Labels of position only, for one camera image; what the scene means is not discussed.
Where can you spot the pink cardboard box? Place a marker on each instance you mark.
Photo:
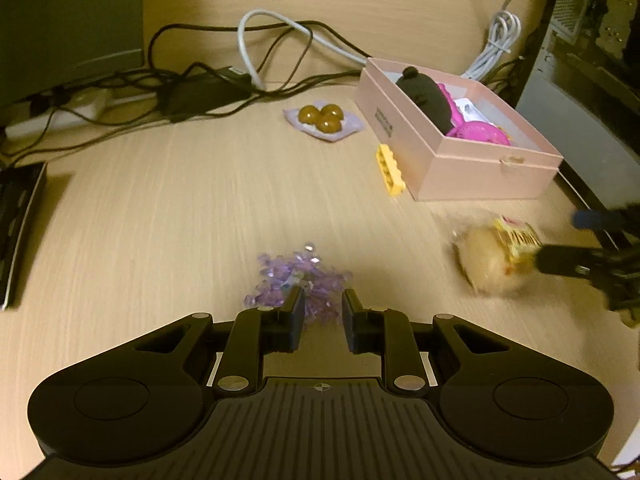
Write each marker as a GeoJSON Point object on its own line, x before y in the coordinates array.
{"type": "Point", "coordinates": [465, 175]}

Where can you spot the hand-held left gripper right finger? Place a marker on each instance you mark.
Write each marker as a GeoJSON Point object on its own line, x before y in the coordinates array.
{"type": "Point", "coordinates": [354, 325]}

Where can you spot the black power adapter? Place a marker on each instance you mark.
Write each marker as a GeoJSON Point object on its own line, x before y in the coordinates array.
{"type": "Point", "coordinates": [200, 95]}

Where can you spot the yellow toy brick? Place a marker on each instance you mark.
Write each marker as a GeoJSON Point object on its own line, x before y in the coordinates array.
{"type": "Point", "coordinates": [390, 172]}

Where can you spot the computer case with glass panel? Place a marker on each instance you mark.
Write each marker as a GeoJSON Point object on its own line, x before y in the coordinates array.
{"type": "Point", "coordinates": [590, 110]}

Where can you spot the black plush toy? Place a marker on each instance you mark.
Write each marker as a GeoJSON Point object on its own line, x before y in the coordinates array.
{"type": "Point", "coordinates": [425, 92]}

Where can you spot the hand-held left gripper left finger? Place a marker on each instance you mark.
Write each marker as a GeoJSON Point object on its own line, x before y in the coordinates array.
{"type": "Point", "coordinates": [294, 322]}

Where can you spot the bread packet with yellow label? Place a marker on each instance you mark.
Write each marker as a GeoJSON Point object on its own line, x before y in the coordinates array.
{"type": "Point", "coordinates": [490, 262]}

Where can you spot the black flat device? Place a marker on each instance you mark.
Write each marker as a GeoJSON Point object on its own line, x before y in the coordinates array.
{"type": "Point", "coordinates": [15, 230]}

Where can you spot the clear packet of brown buns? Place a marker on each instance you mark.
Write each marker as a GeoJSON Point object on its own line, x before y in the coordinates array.
{"type": "Point", "coordinates": [322, 120]}

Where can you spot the pink plastic sieve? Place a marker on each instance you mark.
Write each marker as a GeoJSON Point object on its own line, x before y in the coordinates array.
{"type": "Point", "coordinates": [475, 132]}

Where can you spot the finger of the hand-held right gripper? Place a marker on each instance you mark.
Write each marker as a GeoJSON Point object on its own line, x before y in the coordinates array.
{"type": "Point", "coordinates": [592, 219]}
{"type": "Point", "coordinates": [565, 260]}

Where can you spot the white power strip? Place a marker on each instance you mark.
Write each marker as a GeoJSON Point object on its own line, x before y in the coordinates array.
{"type": "Point", "coordinates": [60, 117]}

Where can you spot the computer monitor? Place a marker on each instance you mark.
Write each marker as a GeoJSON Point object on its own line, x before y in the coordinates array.
{"type": "Point", "coordinates": [65, 20]}

